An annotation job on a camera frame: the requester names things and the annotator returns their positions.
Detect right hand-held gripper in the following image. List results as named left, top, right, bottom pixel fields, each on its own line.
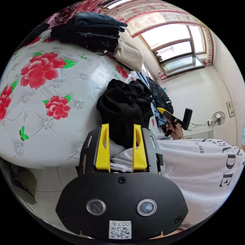
left=157, top=107, right=187, bottom=137

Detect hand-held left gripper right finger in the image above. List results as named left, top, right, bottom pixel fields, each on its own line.
left=132, top=124, right=148, bottom=173

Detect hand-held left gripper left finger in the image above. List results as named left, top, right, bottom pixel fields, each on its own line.
left=95, top=124, right=111, bottom=173

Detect black pants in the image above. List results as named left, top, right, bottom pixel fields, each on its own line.
left=96, top=78, right=155, bottom=149

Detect person's right hand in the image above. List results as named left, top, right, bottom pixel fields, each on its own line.
left=168, top=124, right=185, bottom=140

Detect bed with floral sheet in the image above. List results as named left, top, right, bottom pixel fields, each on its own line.
left=0, top=29, right=160, bottom=170

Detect person's body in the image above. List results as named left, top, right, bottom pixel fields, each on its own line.
left=111, top=138, right=245, bottom=231

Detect window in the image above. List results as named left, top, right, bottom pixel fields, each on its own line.
left=139, top=24, right=207, bottom=78

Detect cream folded cloth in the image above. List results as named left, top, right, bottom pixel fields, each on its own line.
left=112, top=37, right=144, bottom=72

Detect curtain with red print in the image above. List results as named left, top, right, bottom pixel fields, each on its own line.
left=106, top=0, right=214, bottom=66

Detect pile of dark folded clothes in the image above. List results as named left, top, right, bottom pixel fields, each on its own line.
left=50, top=13, right=128, bottom=56

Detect red patterned blanket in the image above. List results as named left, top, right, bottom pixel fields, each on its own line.
left=45, top=0, right=105, bottom=31

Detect white wall fan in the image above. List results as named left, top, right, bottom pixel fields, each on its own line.
left=207, top=111, right=226, bottom=127

